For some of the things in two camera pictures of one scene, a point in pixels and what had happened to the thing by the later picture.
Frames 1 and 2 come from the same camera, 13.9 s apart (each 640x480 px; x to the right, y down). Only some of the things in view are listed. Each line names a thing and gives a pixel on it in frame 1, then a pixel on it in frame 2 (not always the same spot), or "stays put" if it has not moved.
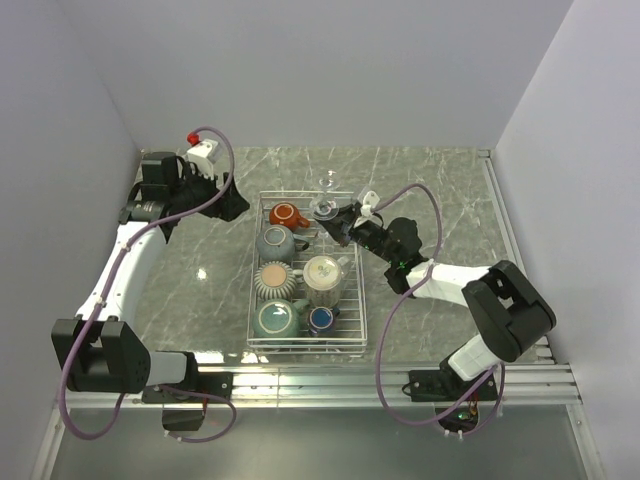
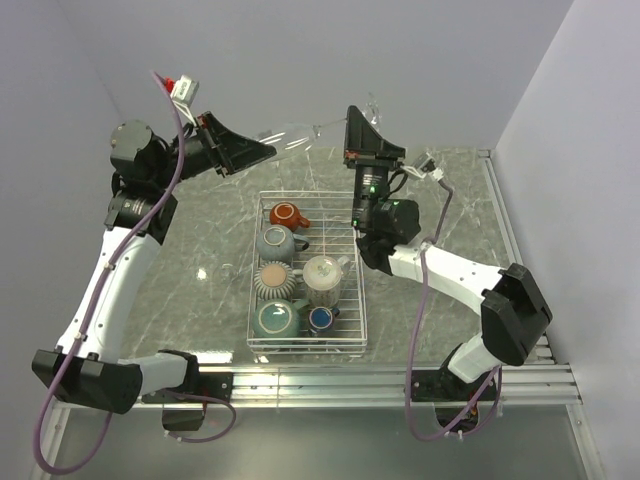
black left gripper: [229, 203] -> [234, 152]
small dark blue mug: [322, 319] stays put
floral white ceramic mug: [323, 277] stays put
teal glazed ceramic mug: [277, 318] stays put
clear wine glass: [326, 183] -> [289, 140]
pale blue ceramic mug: [277, 243] stays put
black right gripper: [341, 226] -> [360, 138]
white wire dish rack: [306, 293] stays put
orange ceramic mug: [286, 214] stays put
